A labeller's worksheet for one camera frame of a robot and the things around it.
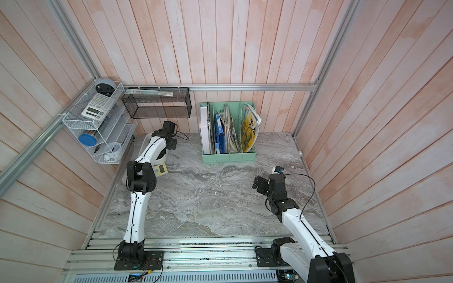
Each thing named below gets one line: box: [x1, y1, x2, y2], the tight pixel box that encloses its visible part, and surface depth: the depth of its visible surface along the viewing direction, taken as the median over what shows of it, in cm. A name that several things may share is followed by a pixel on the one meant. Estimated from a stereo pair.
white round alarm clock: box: [103, 141, 122, 163], surface depth 93 cm
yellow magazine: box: [241, 103, 262, 153], surface depth 103 cm
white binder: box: [199, 106, 213, 155], surface depth 97 cm
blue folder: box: [214, 113, 226, 155], surface depth 99 cm
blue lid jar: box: [77, 129, 98, 147], surface depth 79 cm
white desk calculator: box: [81, 92, 116, 121], surface depth 79 cm
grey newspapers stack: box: [217, 105, 242, 154], surface depth 100 cm
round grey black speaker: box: [94, 77, 117, 98], surface depth 84 cm
